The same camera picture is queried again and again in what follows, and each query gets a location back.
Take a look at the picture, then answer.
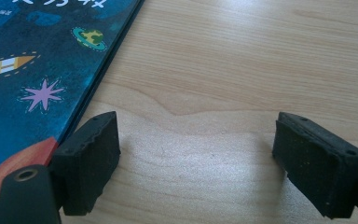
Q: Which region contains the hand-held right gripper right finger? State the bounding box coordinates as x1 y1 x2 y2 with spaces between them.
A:
271 111 358 219

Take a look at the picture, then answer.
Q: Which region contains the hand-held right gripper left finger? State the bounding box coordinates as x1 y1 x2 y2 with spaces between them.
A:
48 110 121 217

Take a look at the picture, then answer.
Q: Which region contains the blue space picture book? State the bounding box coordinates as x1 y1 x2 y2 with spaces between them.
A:
0 0 147 216

